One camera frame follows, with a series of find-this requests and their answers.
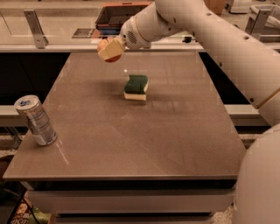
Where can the white table drawer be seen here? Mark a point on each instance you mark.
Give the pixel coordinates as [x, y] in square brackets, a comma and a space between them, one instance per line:
[132, 202]

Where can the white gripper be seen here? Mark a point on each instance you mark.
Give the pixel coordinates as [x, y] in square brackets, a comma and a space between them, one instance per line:
[130, 34]

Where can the dark orange-rimmed tray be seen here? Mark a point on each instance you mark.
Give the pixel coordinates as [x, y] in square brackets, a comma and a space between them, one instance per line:
[116, 14]

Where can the metal railing post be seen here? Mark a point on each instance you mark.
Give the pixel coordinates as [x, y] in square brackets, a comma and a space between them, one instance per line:
[40, 39]
[256, 24]

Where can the red apple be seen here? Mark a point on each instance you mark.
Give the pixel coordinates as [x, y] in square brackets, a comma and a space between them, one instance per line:
[113, 58]

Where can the snack bag on floor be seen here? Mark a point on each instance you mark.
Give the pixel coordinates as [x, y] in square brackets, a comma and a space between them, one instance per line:
[27, 213]

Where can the silver redbull can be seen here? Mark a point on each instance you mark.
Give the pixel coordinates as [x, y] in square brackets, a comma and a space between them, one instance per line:
[36, 119]

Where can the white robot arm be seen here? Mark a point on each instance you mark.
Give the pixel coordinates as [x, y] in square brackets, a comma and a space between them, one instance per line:
[252, 66]

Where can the right metal railing post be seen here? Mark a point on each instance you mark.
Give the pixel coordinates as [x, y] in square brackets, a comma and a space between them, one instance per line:
[256, 24]

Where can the left metal railing post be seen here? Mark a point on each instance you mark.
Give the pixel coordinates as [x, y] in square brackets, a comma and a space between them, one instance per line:
[40, 39]

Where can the green and yellow sponge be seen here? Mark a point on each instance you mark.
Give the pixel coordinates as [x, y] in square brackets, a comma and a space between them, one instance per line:
[136, 87]

